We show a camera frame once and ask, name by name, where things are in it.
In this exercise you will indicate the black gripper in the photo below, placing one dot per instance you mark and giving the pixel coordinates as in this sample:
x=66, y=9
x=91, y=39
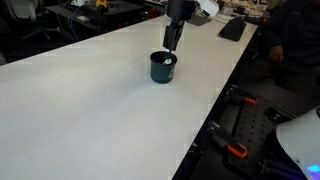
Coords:
x=180, y=10

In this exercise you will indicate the dark green enamel cup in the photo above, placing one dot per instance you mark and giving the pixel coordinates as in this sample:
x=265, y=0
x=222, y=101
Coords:
x=161, y=75

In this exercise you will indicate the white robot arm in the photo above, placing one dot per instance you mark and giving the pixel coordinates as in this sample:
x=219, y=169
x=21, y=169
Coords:
x=300, y=140

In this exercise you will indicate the bystander bare hand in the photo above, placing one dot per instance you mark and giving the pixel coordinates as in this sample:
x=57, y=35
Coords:
x=276, y=55

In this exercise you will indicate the grey monitor stand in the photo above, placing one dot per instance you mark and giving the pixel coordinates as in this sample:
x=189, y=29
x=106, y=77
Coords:
x=201, y=20

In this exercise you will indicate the black keyboard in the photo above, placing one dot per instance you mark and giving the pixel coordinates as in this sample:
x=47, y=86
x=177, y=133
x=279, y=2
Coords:
x=232, y=30

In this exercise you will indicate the black side desk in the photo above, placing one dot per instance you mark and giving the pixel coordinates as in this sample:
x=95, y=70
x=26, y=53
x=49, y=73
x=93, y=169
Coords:
x=113, y=10

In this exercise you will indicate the yellow tool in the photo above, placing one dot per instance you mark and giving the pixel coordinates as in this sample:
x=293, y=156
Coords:
x=102, y=4

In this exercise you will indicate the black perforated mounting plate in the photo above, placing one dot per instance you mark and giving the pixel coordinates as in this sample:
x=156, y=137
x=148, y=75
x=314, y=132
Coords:
x=255, y=128

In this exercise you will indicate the small black block on plate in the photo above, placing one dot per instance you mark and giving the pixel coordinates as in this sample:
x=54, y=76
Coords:
x=275, y=115

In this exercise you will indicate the grey office chair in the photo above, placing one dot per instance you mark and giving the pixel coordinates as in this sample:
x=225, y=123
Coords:
x=23, y=10

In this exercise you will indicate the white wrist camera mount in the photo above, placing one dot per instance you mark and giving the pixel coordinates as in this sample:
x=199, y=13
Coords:
x=208, y=7

